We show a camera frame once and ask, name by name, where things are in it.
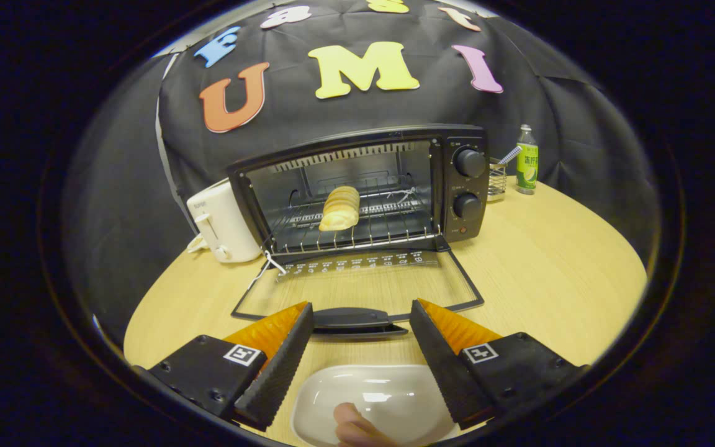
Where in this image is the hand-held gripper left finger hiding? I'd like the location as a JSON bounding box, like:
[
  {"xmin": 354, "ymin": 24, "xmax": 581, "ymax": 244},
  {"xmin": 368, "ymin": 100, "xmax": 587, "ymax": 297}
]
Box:
[{"xmin": 140, "ymin": 302, "xmax": 315, "ymax": 432}]

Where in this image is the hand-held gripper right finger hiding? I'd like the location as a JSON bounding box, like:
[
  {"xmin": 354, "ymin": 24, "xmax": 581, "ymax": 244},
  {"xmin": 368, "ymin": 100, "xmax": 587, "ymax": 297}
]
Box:
[{"xmin": 409, "ymin": 298, "xmax": 588, "ymax": 430}]

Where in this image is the white plate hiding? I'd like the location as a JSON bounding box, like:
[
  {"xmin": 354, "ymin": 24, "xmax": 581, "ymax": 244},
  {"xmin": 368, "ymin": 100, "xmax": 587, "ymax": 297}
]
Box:
[{"xmin": 290, "ymin": 364, "xmax": 461, "ymax": 447}]

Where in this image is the yellow bread roll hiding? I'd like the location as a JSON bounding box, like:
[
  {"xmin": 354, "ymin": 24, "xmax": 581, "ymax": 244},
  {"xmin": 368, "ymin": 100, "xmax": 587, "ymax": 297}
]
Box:
[{"xmin": 318, "ymin": 186, "xmax": 361, "ymax": 232}]

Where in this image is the black toaster oven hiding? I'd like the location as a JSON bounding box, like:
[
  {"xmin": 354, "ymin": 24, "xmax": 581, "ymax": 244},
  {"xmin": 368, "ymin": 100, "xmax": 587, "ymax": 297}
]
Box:
[{"xmin": 227, "ymin": 124, "xmax": 492, "ymax": 339}]

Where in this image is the metal oven rack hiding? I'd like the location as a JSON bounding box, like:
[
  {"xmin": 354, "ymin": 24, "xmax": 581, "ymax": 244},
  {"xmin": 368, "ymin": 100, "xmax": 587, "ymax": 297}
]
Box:
[{"xmin": 268, "ymin": 186, "xmax": 442, "ymax": 255}]

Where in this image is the white pop-up toaster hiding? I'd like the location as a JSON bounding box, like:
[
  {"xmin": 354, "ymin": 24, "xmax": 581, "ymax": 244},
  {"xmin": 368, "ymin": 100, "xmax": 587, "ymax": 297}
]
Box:
[{"xmin": 186, "ymin": 180, "xmax": 263, "ymax": 264}]

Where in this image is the green label bottle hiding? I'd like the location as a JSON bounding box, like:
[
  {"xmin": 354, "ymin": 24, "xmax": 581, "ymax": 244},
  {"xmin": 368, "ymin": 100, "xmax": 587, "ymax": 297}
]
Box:
[{"xmin": 516, "ymin": 124, "xmax": 539, "ymax": 196}]

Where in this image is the white string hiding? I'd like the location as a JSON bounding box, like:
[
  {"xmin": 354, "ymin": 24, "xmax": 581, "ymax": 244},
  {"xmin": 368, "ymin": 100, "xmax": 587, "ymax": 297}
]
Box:
[{"xmin": 249, "ymin": 250, "xmax": 287, "ymax": 292}]

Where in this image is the wire mesh holder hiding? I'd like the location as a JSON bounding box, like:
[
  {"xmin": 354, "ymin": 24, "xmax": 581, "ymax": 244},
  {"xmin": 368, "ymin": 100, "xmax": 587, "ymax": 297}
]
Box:
[{"xmin": 488, "ymin": 158, "xmax": 508, "ymax": 202}]

